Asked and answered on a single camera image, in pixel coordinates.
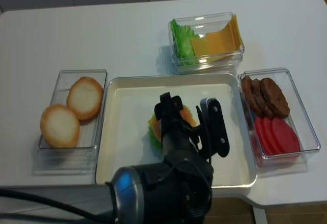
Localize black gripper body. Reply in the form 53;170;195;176
137;120;213;223

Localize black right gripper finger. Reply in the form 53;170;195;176
170;96;183;124

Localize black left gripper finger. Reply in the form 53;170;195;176
154;92;172;124

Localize sesame top bun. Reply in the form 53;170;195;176
149;105;197;143

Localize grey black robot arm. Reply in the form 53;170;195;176
1;93;216;223

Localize green lettuce leaf on burger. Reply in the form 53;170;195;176
148;114;162;150

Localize front yellow cheese slice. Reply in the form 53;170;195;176
191;37;209;56

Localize green lettuce in container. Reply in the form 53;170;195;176
171;19;200;66

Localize clear lettuce cheese container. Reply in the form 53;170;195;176
169;12;245;74

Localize leaning yellow cheese slices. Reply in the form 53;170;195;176
205;14;241;55

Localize white rectangular serving tray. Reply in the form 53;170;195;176
95;74;257;188

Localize brown patty left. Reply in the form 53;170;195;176
241;76;264;118

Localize brown patty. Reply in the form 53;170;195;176
251;79;274;119
241;76;264;118
260;78;290;119

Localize bun half back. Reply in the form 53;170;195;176
66;77;103;122

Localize bun half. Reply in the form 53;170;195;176
40;104;80;148
66;77;103;122

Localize red tomato slice left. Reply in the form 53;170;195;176
254;117;272;155

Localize brown patty middle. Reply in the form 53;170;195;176
251;79;274;119

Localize clear bun container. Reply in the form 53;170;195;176
33;70;107;175

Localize brown patty right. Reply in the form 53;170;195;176
260;78;290;119

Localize red tomato slice middle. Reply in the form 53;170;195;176
262;117;282;154

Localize bun half front left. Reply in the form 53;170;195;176
40;104;80;148

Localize clear patty tomato container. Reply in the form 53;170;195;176
238;68;321;176

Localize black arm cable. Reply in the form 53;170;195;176
0;188;113;223

